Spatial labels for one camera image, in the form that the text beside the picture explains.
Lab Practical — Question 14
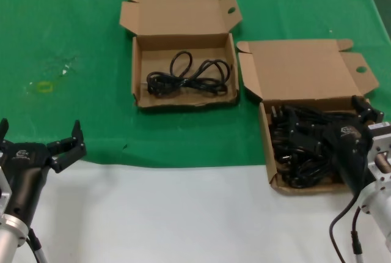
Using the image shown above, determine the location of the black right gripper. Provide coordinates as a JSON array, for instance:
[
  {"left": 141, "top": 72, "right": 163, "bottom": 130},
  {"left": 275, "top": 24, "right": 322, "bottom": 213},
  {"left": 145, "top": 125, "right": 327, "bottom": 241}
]
[{"left": 287, "top": 94, "right": 383, "bottom": 196}]

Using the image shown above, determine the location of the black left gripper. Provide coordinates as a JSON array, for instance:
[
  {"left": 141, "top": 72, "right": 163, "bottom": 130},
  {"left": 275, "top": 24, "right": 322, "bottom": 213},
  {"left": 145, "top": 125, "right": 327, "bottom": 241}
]
[{"left": 0, "top": 118, "right": 87, "bottom": 226}]

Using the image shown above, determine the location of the intact brown cardboard box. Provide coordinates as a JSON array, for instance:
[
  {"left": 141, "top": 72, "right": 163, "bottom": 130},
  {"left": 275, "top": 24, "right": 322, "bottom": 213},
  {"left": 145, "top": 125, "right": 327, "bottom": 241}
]
[{"left": 236, "top": 39, "right": 381, "bottom": 197}]

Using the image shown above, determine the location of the cardboard box with torn edge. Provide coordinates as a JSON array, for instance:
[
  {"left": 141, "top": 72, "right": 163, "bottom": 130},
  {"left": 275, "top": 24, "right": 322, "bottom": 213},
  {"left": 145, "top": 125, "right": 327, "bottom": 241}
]
[{"left": 118, "top": 0, "right": 244, "bottom": 111}]

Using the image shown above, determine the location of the green tablecloth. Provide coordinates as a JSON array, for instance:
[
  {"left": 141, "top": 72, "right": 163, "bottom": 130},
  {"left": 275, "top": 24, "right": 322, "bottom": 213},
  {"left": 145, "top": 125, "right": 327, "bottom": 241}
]
[{"left": 0, "top": 0, "right": 391, "bottom": 169}]

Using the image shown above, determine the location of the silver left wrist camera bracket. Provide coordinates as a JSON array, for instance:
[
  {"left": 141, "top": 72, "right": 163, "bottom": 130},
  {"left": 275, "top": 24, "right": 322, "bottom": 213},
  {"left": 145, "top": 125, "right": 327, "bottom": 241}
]
[{"left": 0, "top": 165, "right": 13, "bottom": 217}]

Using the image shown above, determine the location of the tangled black power cord pile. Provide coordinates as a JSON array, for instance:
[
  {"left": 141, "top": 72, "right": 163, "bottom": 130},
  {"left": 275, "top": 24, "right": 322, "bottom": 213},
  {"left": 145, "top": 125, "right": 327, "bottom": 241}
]
[{"left": 270, "top": 103, "right": 351, "bottom": 189}]

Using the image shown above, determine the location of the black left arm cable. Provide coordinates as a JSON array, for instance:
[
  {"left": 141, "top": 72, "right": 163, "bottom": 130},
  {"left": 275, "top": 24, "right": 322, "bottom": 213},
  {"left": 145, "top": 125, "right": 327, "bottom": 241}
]
[{"left": 26, "top": 228, "right": 48, "bottom": 263}]

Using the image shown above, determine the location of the plain black right arm cable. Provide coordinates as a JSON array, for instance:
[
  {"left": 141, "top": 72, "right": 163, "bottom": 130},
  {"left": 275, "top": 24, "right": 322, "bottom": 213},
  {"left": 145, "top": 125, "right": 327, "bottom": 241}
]
[{"left": 329, "top": 194, "right": 360, "bottom": 263}]

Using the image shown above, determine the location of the right arm cable, silver connector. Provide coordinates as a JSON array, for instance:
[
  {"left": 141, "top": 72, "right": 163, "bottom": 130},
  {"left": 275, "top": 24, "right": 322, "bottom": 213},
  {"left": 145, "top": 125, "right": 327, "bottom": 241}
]
[{"left": 349, "top": 206, "right": 364, "bottom": 263}]

